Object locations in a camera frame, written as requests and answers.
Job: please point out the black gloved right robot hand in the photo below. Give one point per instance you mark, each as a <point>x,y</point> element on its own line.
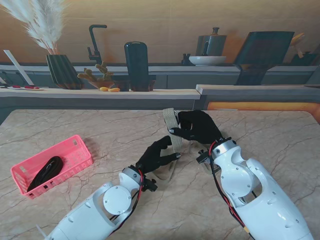
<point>200,127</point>

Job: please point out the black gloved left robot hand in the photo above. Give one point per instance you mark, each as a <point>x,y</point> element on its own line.
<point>155,157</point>

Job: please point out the tan braided belt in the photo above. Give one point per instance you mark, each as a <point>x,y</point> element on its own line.
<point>172,125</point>

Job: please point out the pink plastic storage basket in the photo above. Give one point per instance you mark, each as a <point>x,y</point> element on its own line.
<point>75,155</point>

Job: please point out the dark brown braided belt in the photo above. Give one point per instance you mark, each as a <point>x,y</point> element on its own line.
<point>50,170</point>

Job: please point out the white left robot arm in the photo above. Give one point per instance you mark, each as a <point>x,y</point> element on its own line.
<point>105,205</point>

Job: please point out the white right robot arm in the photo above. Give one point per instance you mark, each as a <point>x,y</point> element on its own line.
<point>250,180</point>

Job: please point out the printed kitchen scene backdrop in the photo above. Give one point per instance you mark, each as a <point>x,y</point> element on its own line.
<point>160,15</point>

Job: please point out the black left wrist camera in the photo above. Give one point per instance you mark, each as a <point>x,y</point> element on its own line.
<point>150,185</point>

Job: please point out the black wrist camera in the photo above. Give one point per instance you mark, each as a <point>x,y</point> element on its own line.
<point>202,157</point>
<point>150,185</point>

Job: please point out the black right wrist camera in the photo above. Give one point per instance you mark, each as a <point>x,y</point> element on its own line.
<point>202,157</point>

